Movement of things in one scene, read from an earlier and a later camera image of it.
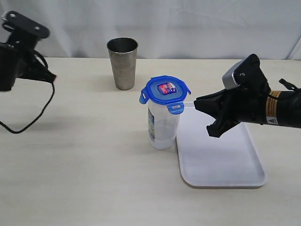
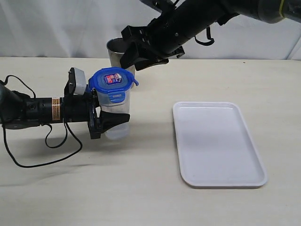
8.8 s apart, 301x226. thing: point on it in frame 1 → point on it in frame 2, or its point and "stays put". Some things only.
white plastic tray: x=232 y=160 stays put
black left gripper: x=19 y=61 → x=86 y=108
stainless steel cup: x=123 y=51 stays put
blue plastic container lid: x=167 y=90 → x=114 y=81
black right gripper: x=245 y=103 → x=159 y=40
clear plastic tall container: x=162 y=126 → x=121 y=132
